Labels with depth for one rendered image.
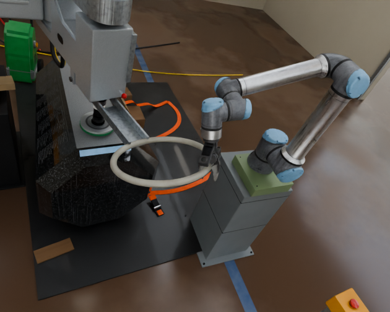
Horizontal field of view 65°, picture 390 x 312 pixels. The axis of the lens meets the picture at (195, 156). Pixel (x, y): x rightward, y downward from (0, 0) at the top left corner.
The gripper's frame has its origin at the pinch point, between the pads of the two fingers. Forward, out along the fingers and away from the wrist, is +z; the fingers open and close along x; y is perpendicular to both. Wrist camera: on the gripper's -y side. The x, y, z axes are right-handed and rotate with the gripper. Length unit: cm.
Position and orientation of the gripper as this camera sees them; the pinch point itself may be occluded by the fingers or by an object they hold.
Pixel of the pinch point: (208, 178)
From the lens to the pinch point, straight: 143.9
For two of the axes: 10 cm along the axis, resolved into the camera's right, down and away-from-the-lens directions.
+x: -9.4, -1.6, 2.9
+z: -0.1, 8.9, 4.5
